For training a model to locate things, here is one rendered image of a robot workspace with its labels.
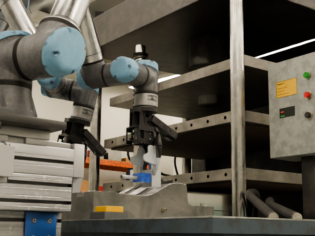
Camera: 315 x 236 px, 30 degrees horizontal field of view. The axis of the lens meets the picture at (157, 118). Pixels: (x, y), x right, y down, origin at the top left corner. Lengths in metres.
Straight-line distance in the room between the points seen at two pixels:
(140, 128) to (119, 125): 9.88
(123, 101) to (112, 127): 8.23
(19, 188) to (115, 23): 1.94
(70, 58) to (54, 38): 0.07
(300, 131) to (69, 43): 1.19
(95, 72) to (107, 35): 1.52
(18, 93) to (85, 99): 0.52
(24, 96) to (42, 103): 9.14
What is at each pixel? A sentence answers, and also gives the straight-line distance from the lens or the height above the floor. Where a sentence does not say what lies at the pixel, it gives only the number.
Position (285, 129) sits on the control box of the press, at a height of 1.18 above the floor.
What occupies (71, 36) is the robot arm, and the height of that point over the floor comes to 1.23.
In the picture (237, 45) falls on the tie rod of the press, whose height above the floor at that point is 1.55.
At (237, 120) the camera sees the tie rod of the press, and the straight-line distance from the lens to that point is 2.45.
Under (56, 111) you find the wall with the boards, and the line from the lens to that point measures 10.81.
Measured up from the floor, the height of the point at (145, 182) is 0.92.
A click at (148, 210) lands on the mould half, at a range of 1.96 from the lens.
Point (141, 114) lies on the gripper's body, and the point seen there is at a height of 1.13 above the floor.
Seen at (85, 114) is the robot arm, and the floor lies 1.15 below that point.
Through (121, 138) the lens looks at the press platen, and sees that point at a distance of 3.24.
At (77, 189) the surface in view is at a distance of 2.01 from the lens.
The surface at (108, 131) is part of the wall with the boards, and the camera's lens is 11.48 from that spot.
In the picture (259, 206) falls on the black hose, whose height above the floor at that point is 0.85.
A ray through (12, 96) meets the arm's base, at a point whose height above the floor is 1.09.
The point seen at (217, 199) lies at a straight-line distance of 2.89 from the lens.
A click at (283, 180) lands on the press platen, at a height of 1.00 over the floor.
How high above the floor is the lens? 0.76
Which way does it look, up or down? 11 degrees up
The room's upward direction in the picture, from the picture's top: 1 degrees clockwise
